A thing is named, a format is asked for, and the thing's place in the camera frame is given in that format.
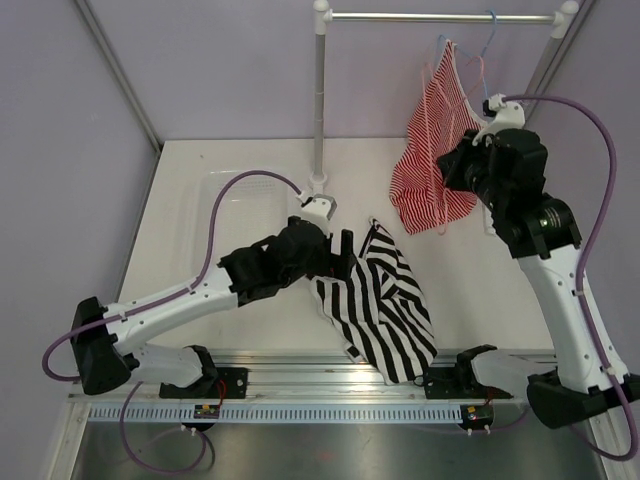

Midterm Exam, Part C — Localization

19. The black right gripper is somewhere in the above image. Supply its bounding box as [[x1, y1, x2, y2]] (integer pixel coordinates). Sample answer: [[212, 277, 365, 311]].
[[438, 129, 508, 213]]

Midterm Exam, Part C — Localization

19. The black white striped tank top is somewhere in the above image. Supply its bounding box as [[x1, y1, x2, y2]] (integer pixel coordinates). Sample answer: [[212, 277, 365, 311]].
[[310, 218, 438, 385]]

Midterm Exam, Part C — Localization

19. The pink wire hanger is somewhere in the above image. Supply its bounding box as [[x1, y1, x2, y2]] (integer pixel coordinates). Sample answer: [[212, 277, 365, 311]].
[[420, 42, 486, 236]]

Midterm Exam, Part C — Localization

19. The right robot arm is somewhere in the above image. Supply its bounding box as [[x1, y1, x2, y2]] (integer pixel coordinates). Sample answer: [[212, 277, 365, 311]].
[[437, 129, 639, 429]]

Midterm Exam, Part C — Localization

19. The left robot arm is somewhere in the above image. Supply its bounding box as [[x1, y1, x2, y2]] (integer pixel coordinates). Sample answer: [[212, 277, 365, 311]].
[[71, 216, 356, 399]]

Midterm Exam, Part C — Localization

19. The red white striped tank top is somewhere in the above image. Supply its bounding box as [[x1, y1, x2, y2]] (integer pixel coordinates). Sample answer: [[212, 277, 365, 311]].
[[389, 39, 486, 235]]

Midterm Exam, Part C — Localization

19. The white plastic basket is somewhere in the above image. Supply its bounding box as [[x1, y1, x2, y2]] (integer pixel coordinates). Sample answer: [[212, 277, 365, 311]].
[[192, 170, 293, 270]]

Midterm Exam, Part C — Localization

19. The white metal clothes rack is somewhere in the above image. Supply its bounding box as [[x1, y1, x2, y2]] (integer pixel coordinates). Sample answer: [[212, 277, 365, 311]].
[[309, 1, 595, 193]]

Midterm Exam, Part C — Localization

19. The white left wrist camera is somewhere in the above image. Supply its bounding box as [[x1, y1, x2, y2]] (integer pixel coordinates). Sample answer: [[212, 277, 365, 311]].
[[296, 191, 337, 237]]

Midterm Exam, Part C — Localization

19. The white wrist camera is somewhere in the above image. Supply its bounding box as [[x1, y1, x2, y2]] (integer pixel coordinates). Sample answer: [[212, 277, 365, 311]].
[[296, 191, 337, 237], [472, 94, 525, 146]]

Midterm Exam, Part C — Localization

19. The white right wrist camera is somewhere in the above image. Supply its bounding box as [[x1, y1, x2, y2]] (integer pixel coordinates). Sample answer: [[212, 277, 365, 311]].
[[472, 94, 525, 146]]

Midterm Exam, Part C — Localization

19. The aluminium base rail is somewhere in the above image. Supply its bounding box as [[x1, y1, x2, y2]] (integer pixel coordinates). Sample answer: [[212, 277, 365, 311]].
[[67, 349, 589, 405]]

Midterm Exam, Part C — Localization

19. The blue wire hanger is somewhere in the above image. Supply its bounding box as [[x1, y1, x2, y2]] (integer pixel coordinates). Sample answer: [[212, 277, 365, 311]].
[[436, 9, 498, 99]]

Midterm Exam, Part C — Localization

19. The white slotted cable duct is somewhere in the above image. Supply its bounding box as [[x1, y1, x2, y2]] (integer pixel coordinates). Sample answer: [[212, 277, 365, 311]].
[[89, 402, 462, 424]]

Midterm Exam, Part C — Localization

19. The right aluminium frame post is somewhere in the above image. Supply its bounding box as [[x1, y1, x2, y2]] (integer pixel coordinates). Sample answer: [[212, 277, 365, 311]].
[[502, 0, 601, 229]]

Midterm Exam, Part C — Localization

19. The aluminium frame post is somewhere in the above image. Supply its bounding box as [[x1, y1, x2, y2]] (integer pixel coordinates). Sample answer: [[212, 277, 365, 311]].
[[72, 0, 164, 157], [502, 0, 601, 229]]

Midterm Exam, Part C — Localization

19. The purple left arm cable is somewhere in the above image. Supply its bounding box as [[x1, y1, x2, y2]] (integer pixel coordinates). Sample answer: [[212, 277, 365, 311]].
[[41, 169, 304, 471]]

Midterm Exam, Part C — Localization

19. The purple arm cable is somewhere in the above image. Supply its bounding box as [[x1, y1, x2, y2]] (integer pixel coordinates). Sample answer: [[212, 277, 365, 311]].
[[504, 94, 636, 461], [41, 169, 304, 471]]

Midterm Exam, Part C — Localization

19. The left aluminium frame post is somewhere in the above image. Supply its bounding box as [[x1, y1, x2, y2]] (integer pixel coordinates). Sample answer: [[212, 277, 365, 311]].
[[72, 0, 164, 157]]

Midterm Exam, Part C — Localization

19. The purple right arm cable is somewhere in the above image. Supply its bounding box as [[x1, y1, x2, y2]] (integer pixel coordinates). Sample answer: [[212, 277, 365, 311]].
[[504, 94, 636, 461]]

